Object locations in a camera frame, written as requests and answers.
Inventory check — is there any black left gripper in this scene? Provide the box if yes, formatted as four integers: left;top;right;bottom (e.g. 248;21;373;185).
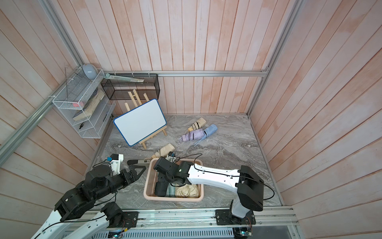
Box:
94;165;147;201

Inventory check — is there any beige umbrella with wooden handle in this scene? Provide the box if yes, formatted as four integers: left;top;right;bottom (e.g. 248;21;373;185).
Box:
176;184;200;198

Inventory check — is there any mint green umbrella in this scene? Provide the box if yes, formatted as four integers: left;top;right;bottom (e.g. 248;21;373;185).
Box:
166;184;176;198

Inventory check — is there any pink plastic storage box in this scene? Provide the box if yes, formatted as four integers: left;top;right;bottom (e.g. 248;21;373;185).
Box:
144;158;204;202

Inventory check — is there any black umbrella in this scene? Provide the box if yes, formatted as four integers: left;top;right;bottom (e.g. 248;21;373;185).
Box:
154;173;169;197

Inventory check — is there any beige black-striped umbrella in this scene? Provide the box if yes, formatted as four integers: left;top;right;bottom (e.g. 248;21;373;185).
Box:
150;143;175;159

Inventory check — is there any purple umbrella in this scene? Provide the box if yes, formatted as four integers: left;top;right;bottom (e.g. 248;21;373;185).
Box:
179;128;205;142

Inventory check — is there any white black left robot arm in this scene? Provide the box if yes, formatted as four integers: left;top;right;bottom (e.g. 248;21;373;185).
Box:
33;164;146;239

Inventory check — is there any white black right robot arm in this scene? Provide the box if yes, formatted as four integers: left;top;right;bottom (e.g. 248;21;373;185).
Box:
153;157;265;219

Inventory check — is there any light blue folded umbrella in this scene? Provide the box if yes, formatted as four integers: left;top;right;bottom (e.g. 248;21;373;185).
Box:
194;124;218;146

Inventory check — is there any small beige striped umbrella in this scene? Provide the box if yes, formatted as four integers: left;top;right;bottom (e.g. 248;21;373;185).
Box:
188;118;207;132

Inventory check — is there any beige black stapler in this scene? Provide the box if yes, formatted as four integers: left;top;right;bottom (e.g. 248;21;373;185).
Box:
127;159;151;166

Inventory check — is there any blue framed whiteboard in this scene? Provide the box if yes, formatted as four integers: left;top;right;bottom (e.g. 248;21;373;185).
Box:
113;99;167;146

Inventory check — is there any black mesh basket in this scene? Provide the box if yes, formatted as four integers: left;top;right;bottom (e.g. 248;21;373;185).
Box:
101;73;160;100

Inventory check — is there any book on shelf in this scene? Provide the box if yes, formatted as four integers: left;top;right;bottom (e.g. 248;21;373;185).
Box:
73;88;105;121

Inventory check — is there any green paper cutter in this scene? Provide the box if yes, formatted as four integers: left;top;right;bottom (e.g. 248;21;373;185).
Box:
104;73;144;83

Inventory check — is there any grey round speaker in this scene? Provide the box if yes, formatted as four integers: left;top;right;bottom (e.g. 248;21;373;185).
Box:
82;63;98;81

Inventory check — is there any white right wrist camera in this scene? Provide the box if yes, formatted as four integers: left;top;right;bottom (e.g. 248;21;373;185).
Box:
166;151;176;162

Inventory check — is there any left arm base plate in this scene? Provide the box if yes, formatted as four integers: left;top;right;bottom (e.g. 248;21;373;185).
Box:
101;203;139;229

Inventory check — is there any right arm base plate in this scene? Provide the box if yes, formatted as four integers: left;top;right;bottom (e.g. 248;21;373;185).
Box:
215;200;256;226

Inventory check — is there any white wire shelf rack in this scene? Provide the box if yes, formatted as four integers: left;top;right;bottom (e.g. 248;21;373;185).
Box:
53;67;116;139

